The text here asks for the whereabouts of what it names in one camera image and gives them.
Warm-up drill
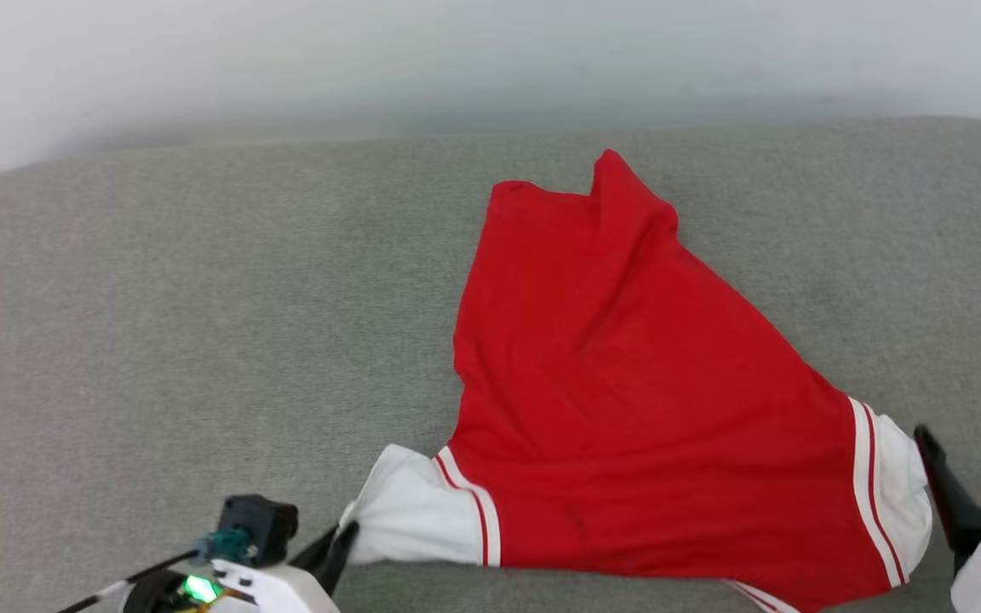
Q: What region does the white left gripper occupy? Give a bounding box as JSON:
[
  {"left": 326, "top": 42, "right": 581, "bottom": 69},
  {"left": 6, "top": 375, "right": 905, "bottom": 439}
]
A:
[{"left": 120, "top": 521, "right": 360, "bottom": 613}]

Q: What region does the red white-sleeved shirt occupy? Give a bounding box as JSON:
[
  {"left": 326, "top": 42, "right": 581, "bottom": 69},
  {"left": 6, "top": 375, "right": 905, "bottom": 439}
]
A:
[{"left": 339, "top": 149, "right": 934, "bottom": 613}]

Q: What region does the grey fabric sofa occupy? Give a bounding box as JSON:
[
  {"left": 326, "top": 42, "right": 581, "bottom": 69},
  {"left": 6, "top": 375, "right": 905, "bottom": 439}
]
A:
[{"left": 0, "top": 115, "right": 981, "bottom": 613}]

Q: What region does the teal cable connector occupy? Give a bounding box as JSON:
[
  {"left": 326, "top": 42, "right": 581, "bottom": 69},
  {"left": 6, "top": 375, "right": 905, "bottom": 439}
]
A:
[{"left": 191, "top": 528, "right": 255, "bottom": 564}]

